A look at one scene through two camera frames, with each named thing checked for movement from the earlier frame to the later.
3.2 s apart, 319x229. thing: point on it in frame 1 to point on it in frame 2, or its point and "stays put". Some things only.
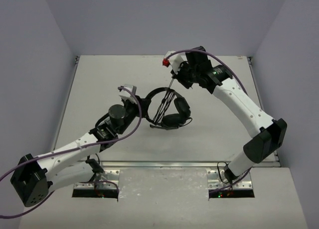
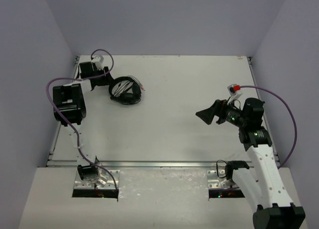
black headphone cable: x=166 y=101 to x=126 y=90
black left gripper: x=139 y=105 to x=98 y=77
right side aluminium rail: x=260 y=99 stays put
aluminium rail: x=180 y=164 stays put
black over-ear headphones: x=176 y=120 to x=126 y=90
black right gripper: x=183 y=65 to x=219 y=108
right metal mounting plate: x=217 y=179 stays put
